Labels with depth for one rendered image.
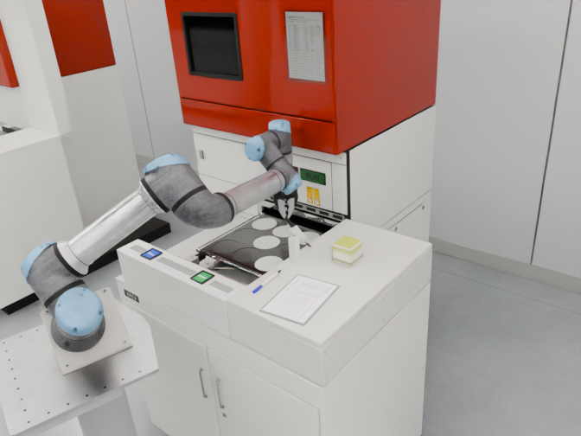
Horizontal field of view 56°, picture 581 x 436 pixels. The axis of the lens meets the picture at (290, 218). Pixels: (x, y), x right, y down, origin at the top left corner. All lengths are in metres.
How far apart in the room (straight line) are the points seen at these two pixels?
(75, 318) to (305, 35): 1.09
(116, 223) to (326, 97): 0.79
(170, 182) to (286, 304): 0.47
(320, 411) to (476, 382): 1.32
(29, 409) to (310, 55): 1.32
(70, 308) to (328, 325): 0.68
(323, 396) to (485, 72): 2.19
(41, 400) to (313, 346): 0.75
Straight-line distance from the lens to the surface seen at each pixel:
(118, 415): 1.90
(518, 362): 2.94
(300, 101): 1.90
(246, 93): 2.07
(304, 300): 1.56
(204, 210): 1.47
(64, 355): 1.74
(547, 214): 3.36
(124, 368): 1.69
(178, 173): 1.49
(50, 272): 1.56
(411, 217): 2.50
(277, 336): 1.52
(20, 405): 1.70
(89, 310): 1.54
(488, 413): 2.66
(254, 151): 1.76
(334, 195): 2.00
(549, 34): 3.10
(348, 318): 1.50
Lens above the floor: 1.87
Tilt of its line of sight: 26 degrees down
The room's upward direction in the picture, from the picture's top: 4 degrees counter-clockwise
